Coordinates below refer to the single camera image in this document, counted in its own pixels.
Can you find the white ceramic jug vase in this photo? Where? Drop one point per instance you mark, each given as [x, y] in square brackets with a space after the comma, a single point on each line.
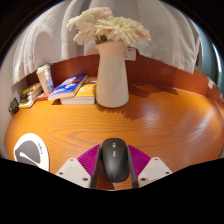
[112, 80]

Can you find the black computer mouse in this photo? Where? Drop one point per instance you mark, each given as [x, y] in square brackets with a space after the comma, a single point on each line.
[114, 161]

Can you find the blue-covered book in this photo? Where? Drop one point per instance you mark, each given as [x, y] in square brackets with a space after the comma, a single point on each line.
[68, 86]

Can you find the round white grey-print mouse pad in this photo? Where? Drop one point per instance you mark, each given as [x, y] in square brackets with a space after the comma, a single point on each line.
[31, 150]

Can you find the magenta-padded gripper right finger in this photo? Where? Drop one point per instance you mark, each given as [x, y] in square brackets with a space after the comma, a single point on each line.
[154, 169]

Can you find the dark-framed window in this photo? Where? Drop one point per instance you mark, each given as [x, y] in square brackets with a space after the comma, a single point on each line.
[210, 56]

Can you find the white lidded tumbler cup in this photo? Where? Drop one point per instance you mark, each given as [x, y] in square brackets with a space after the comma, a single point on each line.
[41, 78]

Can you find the green black mug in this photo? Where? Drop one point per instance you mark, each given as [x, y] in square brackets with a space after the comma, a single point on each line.
[13, 106]

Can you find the white flower bouquet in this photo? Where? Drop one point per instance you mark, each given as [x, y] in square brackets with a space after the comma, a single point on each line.
[113, 28]

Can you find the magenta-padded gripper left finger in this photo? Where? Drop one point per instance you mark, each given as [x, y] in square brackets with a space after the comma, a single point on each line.
[75, 170]

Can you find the red-brown flat book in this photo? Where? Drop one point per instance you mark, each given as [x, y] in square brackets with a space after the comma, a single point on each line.
[43, 96]

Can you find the black-covered book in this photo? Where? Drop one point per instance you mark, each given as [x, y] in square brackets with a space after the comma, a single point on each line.
[30, 95]

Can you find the yellow-covered book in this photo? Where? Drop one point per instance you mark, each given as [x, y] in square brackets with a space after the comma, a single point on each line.
[31, 88]

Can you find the white pleated curtain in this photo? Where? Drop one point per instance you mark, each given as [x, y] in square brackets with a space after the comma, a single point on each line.
[46, 36]

